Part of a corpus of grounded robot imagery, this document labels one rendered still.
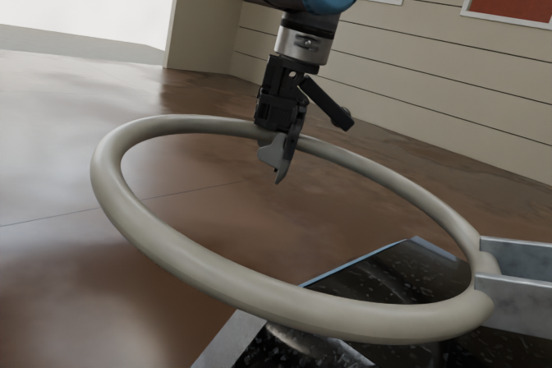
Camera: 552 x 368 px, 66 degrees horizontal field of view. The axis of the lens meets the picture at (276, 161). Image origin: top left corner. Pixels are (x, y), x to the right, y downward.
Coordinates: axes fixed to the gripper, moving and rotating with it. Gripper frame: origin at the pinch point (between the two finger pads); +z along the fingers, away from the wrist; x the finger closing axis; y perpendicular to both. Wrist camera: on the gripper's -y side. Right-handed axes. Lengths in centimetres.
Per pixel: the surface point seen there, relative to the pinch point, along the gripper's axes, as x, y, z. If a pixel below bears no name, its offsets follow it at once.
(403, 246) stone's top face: 16.0, -19.0, 1.4
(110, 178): 35.4, 20.1, -9.1
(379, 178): 7.8, -14.9, -5.7
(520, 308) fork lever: 41.2, -18.4, -7.9
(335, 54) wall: -681, -132, 23
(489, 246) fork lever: 30.2, -21.4, -8.1
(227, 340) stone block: 32.7, 5.3, 9.4
